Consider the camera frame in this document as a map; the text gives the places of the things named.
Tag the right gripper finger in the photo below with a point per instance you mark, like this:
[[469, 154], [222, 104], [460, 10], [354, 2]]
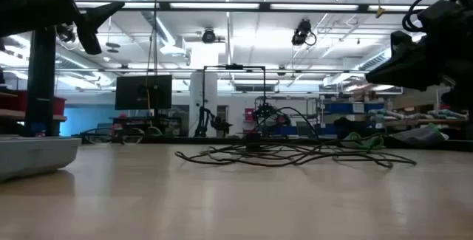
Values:
[[403, 79], [406, 59]]

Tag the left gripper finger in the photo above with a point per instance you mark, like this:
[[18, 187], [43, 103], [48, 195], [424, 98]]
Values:
[[90, 29]]

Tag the neighbour station robot arm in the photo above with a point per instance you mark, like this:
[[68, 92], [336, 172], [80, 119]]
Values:
[[268, 113], [207, 120]]

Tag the wooden workbench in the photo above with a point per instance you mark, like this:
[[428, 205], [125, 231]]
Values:
[[425, 122]]

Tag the rolled white teal fabric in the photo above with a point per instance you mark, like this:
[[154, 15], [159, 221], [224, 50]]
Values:
[[439, 114]]

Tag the clear bag with green rim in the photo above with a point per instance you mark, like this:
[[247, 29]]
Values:
[[417, 136]]

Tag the blue storage bins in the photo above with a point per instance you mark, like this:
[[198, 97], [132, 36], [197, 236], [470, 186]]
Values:
[[340, 108]]

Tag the black pouch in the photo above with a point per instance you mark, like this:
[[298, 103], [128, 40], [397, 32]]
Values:
[[347, 126]]

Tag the black stand with white base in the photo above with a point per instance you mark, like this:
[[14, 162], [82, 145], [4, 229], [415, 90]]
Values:
[[40, 85]]

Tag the grey pouch with green trim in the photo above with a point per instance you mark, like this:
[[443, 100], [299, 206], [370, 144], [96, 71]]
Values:
[[354, 136]]

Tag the red storage bin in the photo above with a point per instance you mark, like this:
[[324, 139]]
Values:
[[13, 101]]

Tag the wooden shelf board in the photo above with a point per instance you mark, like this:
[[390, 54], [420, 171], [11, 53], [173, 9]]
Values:
[[11, 114]]

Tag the grey plastic tool case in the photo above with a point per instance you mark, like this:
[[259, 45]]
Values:
[[33, 155]]

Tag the red stacked boxes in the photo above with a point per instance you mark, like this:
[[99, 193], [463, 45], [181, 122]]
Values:
[[249, 114]]

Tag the black hanging camera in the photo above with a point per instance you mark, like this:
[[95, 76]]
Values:
[[65, 33], [301, 29], [208, 36]]

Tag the neighbour station black frame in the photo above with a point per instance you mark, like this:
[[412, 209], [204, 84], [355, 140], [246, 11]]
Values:
[[234, 66]]

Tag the black overhead frame beam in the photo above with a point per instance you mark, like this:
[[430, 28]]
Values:
[[262, 6]]

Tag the dark aluminium table frame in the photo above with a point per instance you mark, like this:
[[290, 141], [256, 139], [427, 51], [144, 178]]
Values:
[[207, 140]]

